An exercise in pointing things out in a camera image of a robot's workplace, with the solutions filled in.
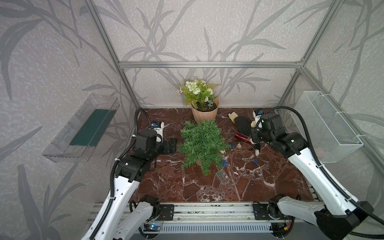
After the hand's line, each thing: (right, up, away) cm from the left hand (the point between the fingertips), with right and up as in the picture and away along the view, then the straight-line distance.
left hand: (169, 139), depth 70 cm
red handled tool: (+42, -2, +26) cm, 49 cm away
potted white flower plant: (+14, +24, +22) cm, 36 cm away
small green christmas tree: (+16, -2, -1) cm, 16 cm away
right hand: (+42, +5, +4) cm, 42 cm away
